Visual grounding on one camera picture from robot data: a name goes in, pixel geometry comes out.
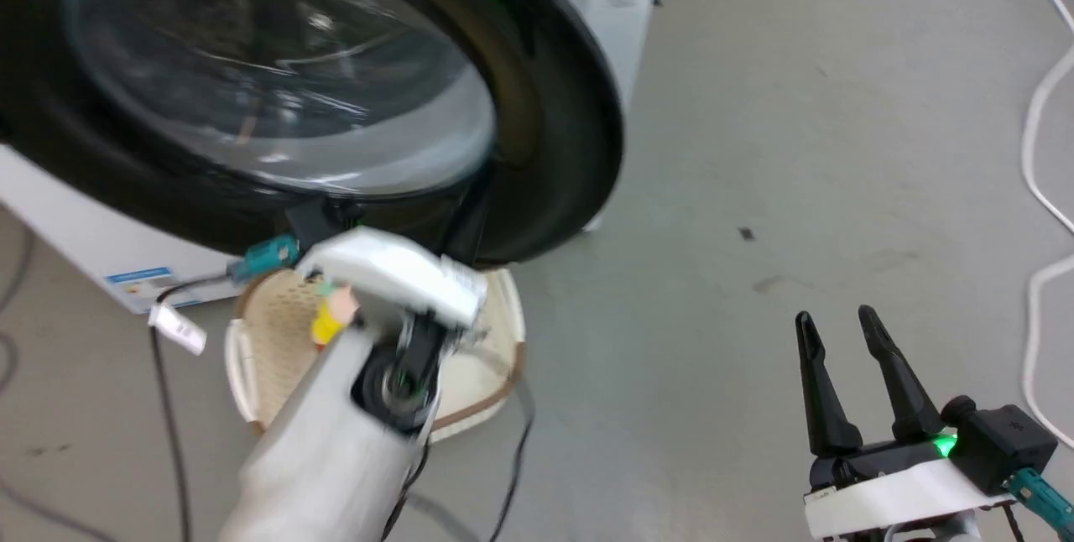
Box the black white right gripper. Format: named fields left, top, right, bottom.
left=794, top=305, right=1018, bottom=539

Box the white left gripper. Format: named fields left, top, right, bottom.
left=296, top=163, right=498, bottom=331

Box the black round glass washer door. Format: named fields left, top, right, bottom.
left=0, top=0, right=626, bottom=267

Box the white washing machine body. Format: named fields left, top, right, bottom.
left=0, top=0, right=670, bottom=315

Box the small yellow pink doll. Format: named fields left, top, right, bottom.
left=310, top=284, right=360, bottom=350

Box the cream perforated laundry basket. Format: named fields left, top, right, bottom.
left=225, top=265, right=528, bottom=444

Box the blue white appliance label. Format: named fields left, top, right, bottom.
left=104, top=266, right=204, bottom=313

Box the teal left camera connector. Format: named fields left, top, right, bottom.
left=227, top=234, right=301, bottom=284

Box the teal camera connector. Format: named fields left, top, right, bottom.
left=1009, top=468, right=1074, bottom=534
left=227, top=234, right=301, bottom=284

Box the teal right camera connector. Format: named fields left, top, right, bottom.
left=1009, top=468, right=1074, bottom=534

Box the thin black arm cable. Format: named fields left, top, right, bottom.
left=482, top=370, right=538, bottom=542

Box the white floor cable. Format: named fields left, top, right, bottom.
left=1012, top=0, right=1074, bottom=451

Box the black cable with white tag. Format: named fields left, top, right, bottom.
left=148, top=272, right=246, bottom=542

